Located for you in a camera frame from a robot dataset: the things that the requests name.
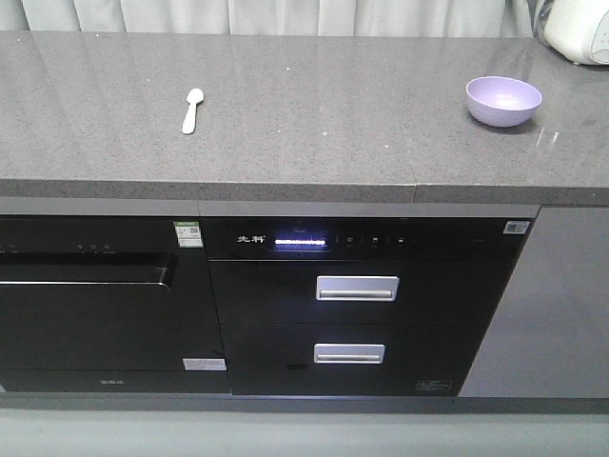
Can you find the white plastic spoon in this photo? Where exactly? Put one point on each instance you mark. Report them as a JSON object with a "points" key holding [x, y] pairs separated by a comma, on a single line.
{"points": [[195, 97]]}

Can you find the purple plastic bowl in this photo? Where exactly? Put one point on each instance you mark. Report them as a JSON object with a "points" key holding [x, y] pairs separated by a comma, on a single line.
{"points": [[501, 102]]}

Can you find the black disinfection cabinet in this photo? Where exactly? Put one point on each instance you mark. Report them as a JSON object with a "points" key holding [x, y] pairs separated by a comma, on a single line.
{"points": [[355, 306]]}

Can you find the white pleated curtain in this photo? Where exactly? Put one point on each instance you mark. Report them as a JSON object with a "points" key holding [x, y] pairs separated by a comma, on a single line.
{"points": [[460, 18]]}

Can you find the black built-in dishwasher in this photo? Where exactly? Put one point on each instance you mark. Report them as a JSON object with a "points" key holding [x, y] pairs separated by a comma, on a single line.
{"points": [[108, 304]]}

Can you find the grey cabinet door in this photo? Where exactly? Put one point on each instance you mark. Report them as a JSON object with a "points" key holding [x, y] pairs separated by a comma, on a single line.
{"points": [[549, 336]]}

